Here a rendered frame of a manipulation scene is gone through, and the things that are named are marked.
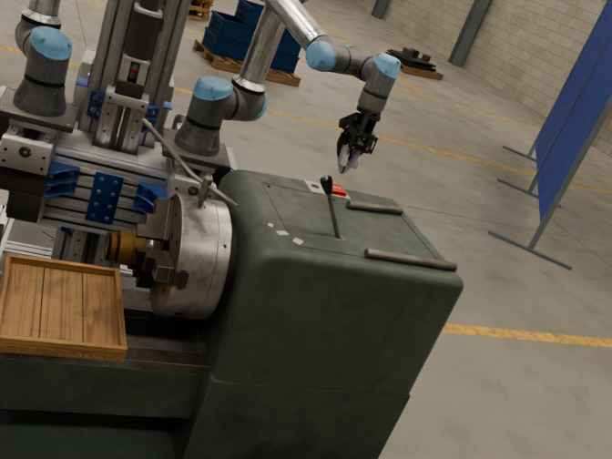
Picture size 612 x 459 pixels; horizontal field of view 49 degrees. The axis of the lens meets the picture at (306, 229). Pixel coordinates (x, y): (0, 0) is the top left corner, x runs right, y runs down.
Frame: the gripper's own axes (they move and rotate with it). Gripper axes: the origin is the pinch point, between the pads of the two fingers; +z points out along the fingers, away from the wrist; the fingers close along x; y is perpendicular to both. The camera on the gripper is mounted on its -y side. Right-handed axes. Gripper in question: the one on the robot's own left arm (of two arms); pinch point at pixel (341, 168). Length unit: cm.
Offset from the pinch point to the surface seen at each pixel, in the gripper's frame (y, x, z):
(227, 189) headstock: 6.3, -33.7, 11.4
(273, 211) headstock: 23.1, -25.2, 7.5
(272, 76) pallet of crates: -641, 176, 126
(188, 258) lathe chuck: 37, -47, 17
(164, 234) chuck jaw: 22, -51, 20
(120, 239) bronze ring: 25, -61, 22
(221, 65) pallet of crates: -626, 105, 126
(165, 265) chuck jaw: 35, -51, 21
